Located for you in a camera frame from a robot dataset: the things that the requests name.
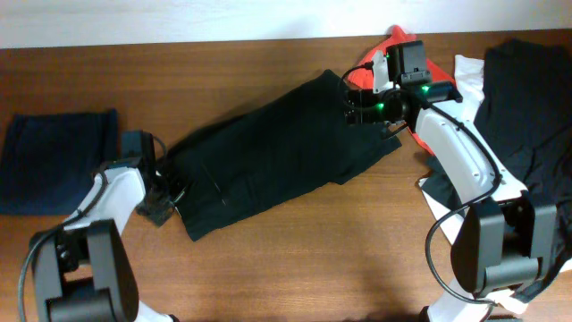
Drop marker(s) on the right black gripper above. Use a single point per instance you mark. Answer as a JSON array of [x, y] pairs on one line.
[[365, 101]]

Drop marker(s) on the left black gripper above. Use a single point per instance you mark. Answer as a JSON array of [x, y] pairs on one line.
[[158, 210]]

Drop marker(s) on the black shorts white lining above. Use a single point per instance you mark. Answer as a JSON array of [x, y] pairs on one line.
[[243, 166]]

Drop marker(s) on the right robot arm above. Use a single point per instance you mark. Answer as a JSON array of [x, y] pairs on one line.
[[503, 243]]

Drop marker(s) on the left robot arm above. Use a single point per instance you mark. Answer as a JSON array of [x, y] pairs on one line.
[[80, 269]]

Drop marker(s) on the orange red garment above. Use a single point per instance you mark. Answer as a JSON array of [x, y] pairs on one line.
[[417, 77]]

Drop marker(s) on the white garment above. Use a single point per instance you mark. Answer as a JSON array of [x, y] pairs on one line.
[[469, 76]]

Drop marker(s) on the folded navy blue cloth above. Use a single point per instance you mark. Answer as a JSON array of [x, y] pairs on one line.
[[48, 159]]

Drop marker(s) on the black garment pile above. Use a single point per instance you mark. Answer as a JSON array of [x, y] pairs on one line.
[[525, 118]]

